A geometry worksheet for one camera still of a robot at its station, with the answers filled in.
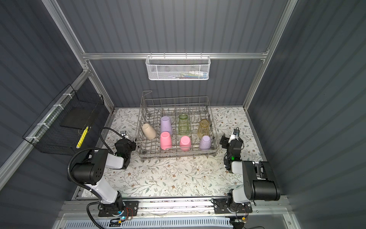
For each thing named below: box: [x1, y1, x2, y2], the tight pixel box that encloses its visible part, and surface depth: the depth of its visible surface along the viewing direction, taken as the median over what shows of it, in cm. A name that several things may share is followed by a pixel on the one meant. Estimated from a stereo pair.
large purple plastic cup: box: [160, 115, 173, 136], surface depth 93 cm
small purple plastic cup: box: [199, 135, 212, 151], surface depth 87 cm
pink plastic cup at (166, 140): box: [160, 131, 173, 151], surface depth 89 cm
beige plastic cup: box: [142, 123, 157, 140], surface depth 93 cm
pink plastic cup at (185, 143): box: [179, 135, 192, 152], surface depth 86 cm
